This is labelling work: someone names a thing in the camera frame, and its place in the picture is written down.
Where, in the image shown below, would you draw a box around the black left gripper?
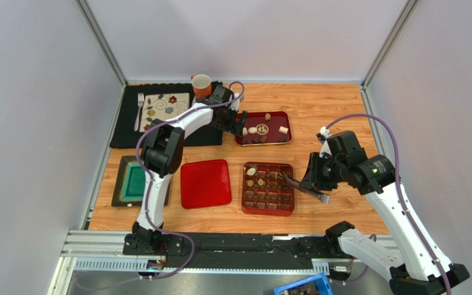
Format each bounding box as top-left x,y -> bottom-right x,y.
211,106 -> 248,138

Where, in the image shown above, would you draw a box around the red chocolate serving tray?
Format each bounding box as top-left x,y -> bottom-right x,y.
234,111 -> 293,146

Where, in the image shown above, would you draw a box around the metal serving tongs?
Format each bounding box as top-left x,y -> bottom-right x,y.
277,172 -> 330,205

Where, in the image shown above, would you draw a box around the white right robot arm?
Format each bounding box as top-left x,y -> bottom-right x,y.
298,127 -> 470,294

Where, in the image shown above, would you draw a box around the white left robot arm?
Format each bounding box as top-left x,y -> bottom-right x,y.
128,85 -> 247,248

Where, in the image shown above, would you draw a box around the red chocolate box with tray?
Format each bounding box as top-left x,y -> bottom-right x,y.
241,162 -> 296,217

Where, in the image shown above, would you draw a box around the orange mug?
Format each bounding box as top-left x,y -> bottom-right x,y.
191,74 -> 212,98

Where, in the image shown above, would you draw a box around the floral square plate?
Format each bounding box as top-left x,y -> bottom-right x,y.
137,93 -> 191,133

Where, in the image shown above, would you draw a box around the red tin lid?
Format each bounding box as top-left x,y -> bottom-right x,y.
180,159 -> 232,210

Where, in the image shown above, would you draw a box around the silver fork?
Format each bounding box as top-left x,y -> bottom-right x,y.
134,93 -> 145,132

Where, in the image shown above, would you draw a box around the black cloth placemat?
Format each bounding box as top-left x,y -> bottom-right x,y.
109,81 -> 224,149

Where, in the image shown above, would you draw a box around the turquoise glazed dark plate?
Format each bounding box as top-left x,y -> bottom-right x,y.
111,155 -> 171,208

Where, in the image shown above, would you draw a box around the blue plastic bin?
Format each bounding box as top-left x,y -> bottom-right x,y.
273,273 -> 334,295

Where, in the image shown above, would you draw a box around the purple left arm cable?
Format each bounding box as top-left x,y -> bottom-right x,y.
135,81 -> 246,281

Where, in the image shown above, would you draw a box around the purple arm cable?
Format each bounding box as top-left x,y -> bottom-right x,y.
135,81 -> 246,281
319,113 -> 454,295

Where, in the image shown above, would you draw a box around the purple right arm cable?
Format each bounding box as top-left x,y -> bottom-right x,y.
319,113 -> 454,295

